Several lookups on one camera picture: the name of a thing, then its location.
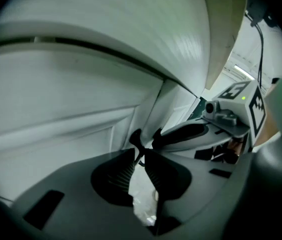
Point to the person's right hand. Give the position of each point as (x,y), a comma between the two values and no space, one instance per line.
(234,147)

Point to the long ceiling light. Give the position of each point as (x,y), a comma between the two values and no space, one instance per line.
(243,71)

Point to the black chest-mounted device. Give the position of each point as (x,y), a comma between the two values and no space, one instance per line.
(256,11)

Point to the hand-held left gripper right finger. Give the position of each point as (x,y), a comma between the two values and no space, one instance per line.
(196,184)

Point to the person's right forearm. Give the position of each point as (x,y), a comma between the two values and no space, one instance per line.
(271,124)

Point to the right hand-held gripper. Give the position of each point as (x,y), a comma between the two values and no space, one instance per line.
(241,104)

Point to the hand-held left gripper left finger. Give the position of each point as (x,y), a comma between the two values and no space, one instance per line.
(76,184)

